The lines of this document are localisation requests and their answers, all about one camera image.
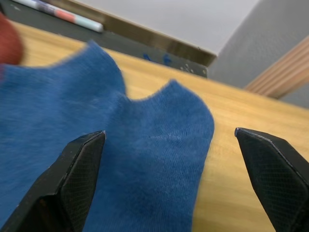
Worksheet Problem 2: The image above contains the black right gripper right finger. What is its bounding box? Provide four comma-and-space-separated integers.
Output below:
235, 127, 309, 232

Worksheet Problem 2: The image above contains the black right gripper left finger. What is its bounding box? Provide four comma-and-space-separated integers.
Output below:
0, 130, 106, 232

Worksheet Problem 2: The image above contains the blue ankle sock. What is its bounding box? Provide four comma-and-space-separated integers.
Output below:
83, 79, 215, 232
0, 40, 127, 218

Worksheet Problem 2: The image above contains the light wooden plank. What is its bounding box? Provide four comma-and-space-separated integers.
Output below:
243, 35, 309, 100

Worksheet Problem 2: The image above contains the red sock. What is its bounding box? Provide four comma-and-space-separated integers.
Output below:
0, 11, 25, 80

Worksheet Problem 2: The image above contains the white marker pen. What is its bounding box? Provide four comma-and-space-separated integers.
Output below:
11, 0, 104, 33

